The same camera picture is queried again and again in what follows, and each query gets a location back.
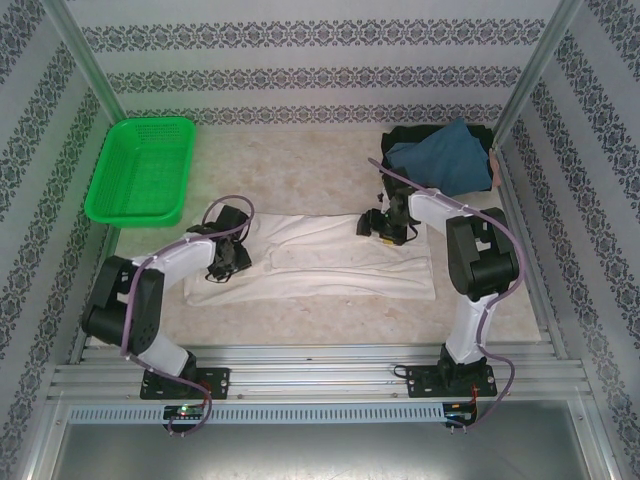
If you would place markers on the white cloth towel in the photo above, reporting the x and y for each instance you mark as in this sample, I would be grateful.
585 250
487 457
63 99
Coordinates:
325 265

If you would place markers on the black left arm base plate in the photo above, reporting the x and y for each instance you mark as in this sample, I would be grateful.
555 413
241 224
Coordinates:
215 382

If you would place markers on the aluminium frame post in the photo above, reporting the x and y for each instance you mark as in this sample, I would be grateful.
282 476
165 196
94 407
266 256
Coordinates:
90 65
540 65

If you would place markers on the pink folded cloth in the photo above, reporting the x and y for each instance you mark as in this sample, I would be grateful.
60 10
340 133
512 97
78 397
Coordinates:
495 167

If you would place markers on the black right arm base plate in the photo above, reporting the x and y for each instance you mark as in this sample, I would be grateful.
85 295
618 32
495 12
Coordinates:
422 382

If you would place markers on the aluminium mounting rail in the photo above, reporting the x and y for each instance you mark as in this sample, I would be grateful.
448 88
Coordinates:
310 370

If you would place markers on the aluminium side rail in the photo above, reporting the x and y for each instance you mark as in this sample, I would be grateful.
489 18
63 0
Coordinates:
102 245
535 250

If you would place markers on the blue folded t-shirt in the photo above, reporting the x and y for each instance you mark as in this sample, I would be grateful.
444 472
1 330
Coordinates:
445 160

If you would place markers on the grey sheet metal shelf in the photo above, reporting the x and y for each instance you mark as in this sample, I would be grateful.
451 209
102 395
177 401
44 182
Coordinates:
320 450

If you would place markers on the small controller circuit board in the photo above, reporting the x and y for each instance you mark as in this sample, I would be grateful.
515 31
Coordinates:
185 411
461 412

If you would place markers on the green plastic basket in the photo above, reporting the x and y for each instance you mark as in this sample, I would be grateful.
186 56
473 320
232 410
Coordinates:
140 170

